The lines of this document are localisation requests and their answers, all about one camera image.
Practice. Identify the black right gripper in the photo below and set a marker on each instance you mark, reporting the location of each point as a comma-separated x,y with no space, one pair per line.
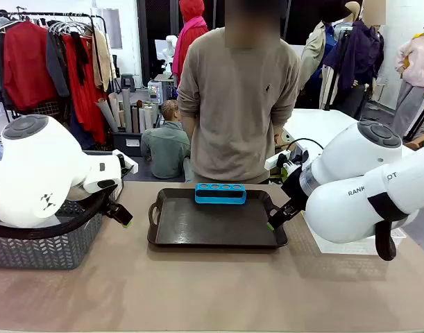
295,189

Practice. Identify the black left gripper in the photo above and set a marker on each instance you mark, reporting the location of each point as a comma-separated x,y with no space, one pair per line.
109,204

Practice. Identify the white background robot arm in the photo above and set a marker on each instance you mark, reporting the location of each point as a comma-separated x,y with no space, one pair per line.
170,48

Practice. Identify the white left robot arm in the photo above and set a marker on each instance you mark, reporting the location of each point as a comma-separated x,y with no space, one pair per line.
38,173

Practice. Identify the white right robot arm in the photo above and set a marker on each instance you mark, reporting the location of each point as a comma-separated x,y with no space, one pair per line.
357,194

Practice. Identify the person's left hand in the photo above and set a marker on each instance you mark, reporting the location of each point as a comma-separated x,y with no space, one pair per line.
279,136

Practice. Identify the white plastic basket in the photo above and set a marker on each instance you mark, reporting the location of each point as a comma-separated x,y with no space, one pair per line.
336,248

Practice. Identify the blue test tube rack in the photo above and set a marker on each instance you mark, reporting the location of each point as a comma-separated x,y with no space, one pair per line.
218,199

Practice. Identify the dark brown serving tray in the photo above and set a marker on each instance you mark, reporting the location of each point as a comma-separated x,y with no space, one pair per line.
215,225

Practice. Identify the black box of rolls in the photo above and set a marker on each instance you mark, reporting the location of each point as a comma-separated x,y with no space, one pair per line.
128,142

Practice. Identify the cardboard box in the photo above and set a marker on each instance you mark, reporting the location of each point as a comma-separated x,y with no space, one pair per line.
287,138

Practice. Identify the seated person in green jacket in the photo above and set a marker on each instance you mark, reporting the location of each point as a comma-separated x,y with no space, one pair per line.
164,145

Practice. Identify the large gray plastic basket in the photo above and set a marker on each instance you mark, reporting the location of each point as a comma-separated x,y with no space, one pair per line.
41,251

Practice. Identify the white table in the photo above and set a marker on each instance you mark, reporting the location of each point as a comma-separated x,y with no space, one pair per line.
319,126

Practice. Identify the red dress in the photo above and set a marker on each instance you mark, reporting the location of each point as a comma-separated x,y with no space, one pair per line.
83,104

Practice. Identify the person in beige sweater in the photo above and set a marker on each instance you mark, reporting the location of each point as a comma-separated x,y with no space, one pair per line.
232,104

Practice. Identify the computer case with lights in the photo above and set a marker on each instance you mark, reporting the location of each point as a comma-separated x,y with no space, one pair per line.
159,91

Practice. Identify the gray plastic stool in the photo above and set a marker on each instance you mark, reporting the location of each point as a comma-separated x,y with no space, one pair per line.
127,82

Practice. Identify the beige hanging garment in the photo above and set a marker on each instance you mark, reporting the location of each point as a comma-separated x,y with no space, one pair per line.
102,59

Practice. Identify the gray hanging garment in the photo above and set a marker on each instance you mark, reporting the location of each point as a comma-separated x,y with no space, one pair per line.
57,66

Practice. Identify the mannequin in beige coat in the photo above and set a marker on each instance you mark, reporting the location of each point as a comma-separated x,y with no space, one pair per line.
315,52

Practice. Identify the mannequin in purple jacket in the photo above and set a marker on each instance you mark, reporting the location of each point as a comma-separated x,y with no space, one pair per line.
357,59

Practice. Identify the red jacket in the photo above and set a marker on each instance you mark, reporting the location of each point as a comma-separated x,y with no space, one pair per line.
27,66

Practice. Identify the mannequin with red hood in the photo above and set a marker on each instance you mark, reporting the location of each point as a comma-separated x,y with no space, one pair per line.
189,38

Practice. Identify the mannequin in pink jacket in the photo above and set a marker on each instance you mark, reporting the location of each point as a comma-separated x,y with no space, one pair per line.
414,69

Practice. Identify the black clothes rack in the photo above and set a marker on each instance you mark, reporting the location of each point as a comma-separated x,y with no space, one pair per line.
41,14

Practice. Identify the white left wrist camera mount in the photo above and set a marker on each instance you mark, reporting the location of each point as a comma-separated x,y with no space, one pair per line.
126,163

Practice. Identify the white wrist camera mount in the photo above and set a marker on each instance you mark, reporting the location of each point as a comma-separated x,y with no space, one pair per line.
126,163
275,160

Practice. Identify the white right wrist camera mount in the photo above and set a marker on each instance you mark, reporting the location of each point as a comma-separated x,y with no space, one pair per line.
275,160

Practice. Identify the gray wall panel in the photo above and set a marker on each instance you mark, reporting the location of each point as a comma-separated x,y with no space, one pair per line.
111,27

